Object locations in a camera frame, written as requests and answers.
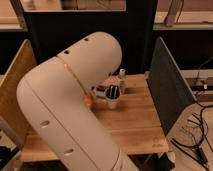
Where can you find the black back panel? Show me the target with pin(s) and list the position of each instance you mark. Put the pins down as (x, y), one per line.
(52, 32)

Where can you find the orange ceramic bowl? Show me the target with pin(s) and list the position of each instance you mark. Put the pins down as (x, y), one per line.
(88, 101)

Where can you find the right dark side panel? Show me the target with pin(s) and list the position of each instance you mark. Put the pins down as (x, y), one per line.
(170, 92)

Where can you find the white cup with black items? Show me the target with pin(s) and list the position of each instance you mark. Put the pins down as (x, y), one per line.
(112, 94)

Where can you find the left wooden side panel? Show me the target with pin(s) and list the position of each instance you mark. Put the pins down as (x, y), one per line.
(12, 121)

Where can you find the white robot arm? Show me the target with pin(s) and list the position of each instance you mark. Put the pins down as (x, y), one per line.
(52, 98)

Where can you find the power strip on floor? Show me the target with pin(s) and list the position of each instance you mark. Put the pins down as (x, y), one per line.
(203, 84)

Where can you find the small white bottle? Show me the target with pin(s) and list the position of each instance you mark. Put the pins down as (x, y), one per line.
(122, 81)

